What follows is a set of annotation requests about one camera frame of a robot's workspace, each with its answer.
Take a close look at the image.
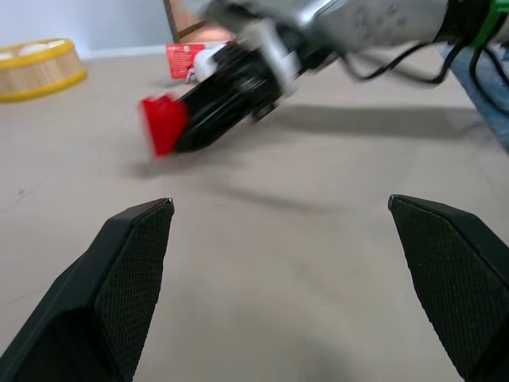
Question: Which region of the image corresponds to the yellow rimmed woven basket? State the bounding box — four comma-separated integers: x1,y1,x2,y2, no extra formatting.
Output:
0,37,88,104

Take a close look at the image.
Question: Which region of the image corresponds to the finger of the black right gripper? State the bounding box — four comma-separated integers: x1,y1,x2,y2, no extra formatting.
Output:
173,103,256,154
177,74,242,109

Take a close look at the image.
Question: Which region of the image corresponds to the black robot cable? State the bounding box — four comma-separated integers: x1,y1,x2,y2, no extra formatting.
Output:
340,36,509,89

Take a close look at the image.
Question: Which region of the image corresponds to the red cube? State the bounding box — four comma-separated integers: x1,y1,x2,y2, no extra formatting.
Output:
138,94,191,159

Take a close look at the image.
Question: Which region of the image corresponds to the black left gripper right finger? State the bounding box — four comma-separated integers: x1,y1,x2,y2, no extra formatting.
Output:
387,193,509,381

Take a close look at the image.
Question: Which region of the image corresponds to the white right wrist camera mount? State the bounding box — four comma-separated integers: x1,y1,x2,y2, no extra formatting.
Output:
246,19,305,96

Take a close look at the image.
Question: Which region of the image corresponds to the red printed box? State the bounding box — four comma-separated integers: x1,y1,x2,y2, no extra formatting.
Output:
165,39,235,80

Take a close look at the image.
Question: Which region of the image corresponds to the person in blue jeans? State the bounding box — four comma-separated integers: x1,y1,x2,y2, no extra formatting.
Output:
439,38,509,155

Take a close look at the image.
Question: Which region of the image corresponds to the small white object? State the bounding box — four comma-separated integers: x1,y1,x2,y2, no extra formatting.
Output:
185,45,228,84

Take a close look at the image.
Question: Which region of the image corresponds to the green strap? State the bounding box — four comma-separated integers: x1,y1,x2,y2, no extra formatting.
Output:
472,0,508,49

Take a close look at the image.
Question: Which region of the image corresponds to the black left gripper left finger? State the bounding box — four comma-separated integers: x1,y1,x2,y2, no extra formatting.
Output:
0,197,176,382

